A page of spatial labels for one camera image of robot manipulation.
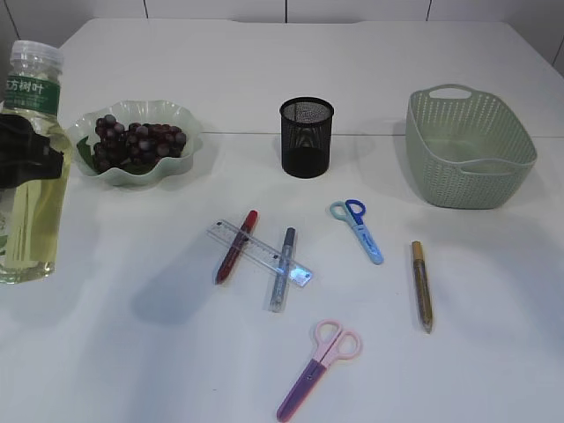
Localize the silver glitter pen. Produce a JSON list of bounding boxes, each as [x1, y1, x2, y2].
[[269, 226, 296, 313]]

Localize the green wavy plastic plate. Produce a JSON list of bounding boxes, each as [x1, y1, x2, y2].
[[67, 100, 201, 186]]

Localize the red glitter pen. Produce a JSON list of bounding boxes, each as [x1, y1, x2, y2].
[[215, 210, 258, 285]]

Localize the green plastic woven basket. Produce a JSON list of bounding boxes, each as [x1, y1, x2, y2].
[[405, 84, 538, 210]]

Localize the black mesh pen holder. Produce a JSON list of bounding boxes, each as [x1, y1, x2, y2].
[[279, 97, 334, 179]]

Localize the clear plastic ruler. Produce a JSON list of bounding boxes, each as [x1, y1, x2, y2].
[[207, 219, 313, 287]]

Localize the gold glitter pen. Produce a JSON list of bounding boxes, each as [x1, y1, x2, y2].
[[412, 241, 434, 334]]

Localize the artificial red grape bunch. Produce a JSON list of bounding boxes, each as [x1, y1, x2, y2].
[[77, 115, 189, 174]]

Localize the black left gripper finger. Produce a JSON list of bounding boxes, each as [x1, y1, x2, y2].
[[1, 114, 63, 189]]

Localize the blue small scissors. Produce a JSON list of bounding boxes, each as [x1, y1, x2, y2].
[[329, 199, 384, 265]]

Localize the yellow tea bottle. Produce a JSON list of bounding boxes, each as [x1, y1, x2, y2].
[[1, 41, 72, 284]]

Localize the pink purple scissors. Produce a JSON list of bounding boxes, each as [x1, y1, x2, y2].
[[276, 319, 363, 422]]

